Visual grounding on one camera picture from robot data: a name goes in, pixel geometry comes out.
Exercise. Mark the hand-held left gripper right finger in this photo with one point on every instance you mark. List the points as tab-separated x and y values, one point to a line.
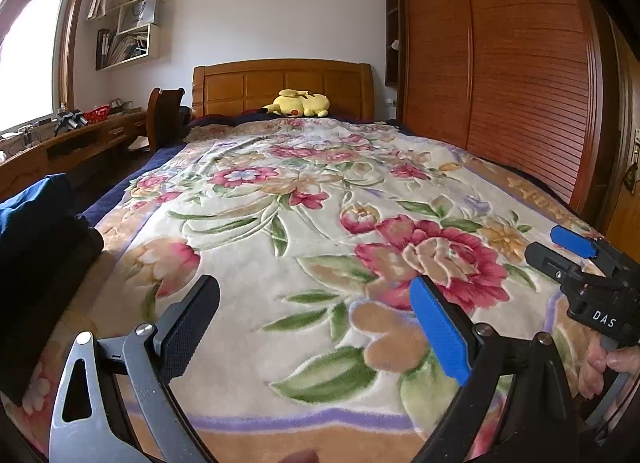
440	330

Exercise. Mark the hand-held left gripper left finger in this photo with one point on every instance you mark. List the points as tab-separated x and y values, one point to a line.
192	325

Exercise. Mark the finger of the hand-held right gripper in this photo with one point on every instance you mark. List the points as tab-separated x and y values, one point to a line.
572	241
550	260

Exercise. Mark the blue suit jacket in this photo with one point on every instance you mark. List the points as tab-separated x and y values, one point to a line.
35	213

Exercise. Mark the black folded clothes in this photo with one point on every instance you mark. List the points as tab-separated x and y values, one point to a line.
45	303

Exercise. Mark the person's right hand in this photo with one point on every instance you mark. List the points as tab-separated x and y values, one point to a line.
592	368

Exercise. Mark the floral blanket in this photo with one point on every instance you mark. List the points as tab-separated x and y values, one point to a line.
300	193

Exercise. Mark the wooden sliding wardrobe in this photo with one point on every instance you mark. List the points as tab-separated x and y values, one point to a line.
500	83

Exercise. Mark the white item on floor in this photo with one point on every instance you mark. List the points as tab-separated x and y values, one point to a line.
139	144

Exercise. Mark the wooden chair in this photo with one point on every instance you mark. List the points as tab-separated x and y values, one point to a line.
165	113

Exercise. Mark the wooden desk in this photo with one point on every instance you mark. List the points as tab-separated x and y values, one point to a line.
25	168

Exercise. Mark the red basket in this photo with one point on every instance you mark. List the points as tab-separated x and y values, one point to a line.
97	114

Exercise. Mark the grey storage box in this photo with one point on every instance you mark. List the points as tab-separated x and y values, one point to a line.
120	105

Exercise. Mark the black gadget on desk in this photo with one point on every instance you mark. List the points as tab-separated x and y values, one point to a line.
69	120

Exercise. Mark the wooden bed headboard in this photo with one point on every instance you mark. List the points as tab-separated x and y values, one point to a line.
250	88

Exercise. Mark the yellow plush toy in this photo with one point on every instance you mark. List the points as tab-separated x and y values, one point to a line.
300	103

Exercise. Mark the small white figurine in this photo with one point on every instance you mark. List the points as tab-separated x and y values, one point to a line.
396	44

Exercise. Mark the stack of books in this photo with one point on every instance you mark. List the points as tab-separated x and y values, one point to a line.
120	48

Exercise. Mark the wooden corner shelf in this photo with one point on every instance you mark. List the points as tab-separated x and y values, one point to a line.
391	18

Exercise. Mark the window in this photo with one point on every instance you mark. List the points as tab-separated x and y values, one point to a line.
30	53

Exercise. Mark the white paper bag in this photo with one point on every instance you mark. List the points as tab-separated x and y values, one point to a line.
137	13

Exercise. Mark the white wall shelf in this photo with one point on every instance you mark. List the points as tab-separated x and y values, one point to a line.
156	43

